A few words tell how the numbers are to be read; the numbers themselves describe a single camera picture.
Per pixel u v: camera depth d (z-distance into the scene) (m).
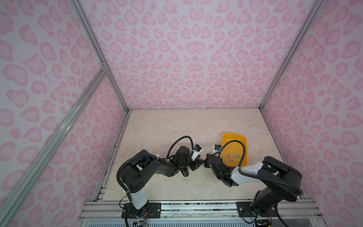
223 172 0.68
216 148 0.78
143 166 0.53
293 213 0.73
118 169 0.45
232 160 0.90
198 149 0.78
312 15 0.71
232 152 0.93
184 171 0.83
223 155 0.93
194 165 0.80
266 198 0.80
